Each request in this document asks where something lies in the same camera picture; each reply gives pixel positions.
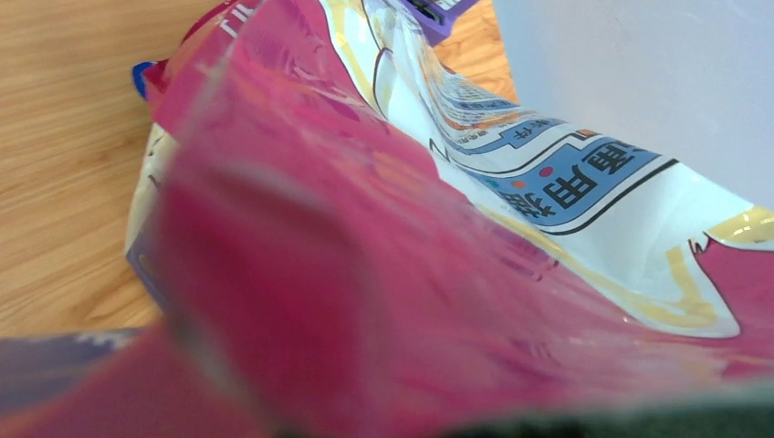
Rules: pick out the pink blue pet food bag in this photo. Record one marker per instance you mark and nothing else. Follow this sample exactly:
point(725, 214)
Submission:
point(349, 239)

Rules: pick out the purple box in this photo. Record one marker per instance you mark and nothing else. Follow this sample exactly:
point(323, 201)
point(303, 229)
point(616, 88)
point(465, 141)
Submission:
point(436, 17)

